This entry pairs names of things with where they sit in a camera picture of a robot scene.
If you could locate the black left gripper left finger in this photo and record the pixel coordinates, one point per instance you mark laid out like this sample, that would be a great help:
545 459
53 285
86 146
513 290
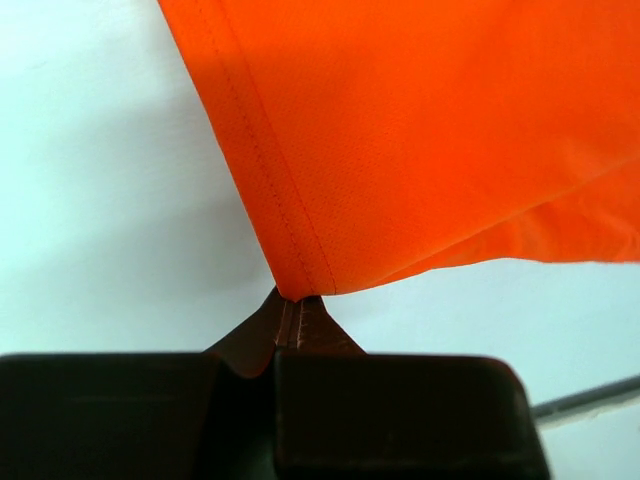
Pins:
161 415

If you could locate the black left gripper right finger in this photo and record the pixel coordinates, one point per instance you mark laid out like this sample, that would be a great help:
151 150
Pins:
342 413

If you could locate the orange t shirt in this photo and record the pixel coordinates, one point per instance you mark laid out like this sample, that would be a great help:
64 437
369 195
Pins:
374 140

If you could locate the aluminium table frame rail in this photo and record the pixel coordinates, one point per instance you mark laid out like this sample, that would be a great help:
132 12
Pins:
606 395

